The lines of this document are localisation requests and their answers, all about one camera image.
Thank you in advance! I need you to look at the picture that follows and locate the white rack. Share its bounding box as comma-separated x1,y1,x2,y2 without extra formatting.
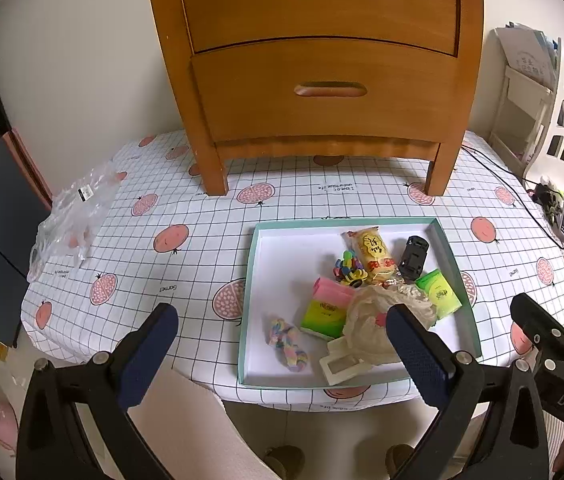
489,66,554,162

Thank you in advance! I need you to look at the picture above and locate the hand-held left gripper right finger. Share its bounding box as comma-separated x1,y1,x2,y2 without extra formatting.
386,303,550,480

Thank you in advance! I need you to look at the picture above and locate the pink packet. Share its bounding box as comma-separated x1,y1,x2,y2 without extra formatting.
313,276,357,307

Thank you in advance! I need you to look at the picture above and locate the white tray with teal rim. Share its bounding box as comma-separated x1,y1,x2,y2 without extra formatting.
236,217,483,390

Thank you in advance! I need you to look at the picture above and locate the white checked fruit-print tablecloth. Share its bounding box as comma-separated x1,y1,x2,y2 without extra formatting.
20,129,564,413

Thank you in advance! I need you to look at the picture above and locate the wooden nightstand drawer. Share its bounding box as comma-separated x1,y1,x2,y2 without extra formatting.
191,37,463,143
177,0,463,56

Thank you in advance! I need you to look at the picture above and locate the wooden nightstand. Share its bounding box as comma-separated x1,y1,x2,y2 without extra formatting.
144,0,485,198

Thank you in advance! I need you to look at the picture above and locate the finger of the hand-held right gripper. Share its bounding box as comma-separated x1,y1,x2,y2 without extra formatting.
510,293,564,376

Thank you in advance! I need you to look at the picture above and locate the white cutout shelf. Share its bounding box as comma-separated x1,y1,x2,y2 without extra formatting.
524,62,564,186

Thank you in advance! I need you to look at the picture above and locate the colourful block toy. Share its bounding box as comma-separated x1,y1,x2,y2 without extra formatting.
332,250,370,290

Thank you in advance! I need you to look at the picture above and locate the crumpled translucent plastic bag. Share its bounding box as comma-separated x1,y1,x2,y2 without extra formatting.
343,284,437,366

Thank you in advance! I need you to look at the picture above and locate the pastel braided rope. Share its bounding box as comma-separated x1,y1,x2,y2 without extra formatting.
268,316,309,372

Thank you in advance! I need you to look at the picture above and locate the yellow snack packet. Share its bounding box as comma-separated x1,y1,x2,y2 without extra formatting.
340,226,400,286

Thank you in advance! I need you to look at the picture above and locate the thick green tissue pack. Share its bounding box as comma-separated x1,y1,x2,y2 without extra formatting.
299,297,351,339

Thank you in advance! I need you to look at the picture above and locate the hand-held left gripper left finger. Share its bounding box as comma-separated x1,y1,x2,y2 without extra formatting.
16,302,180,480

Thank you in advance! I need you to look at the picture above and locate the brown slipper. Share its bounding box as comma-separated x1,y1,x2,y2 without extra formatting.
385,443,415,480
264,445,306,480

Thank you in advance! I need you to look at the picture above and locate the black toy car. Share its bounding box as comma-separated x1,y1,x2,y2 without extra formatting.
398,235,430,281

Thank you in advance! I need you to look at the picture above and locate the clear plastic bag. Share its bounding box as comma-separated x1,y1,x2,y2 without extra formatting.
26,160,122,283

